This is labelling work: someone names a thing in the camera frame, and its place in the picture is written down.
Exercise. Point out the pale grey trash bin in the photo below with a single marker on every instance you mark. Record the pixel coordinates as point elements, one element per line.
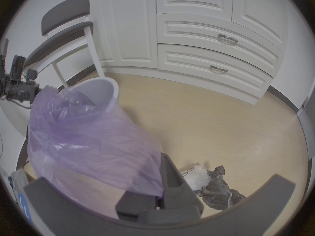
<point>103,90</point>

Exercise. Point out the purple plastic bag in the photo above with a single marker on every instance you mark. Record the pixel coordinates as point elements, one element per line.
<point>86,136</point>

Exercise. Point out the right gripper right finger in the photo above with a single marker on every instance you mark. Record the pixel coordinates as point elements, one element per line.
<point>177,195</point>

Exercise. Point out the white wardrobe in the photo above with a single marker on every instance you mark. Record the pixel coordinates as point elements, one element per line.
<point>196,21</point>

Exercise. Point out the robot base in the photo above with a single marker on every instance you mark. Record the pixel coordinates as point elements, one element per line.
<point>21,183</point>

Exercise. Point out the black plastic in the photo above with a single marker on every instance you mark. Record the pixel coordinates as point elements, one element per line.
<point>219,190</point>

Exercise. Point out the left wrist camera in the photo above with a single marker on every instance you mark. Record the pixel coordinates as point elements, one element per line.
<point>31,74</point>

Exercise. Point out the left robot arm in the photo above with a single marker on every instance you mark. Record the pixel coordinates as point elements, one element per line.
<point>18,66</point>

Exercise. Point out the white paper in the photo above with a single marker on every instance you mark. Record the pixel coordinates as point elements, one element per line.
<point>196,177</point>

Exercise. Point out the white chair grey cushions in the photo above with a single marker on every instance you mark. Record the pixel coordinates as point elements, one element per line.
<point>64,11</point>

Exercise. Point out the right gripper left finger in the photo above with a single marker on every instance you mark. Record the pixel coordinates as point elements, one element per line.
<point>137,203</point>

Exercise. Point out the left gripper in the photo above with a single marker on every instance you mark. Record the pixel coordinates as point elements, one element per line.
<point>24,91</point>

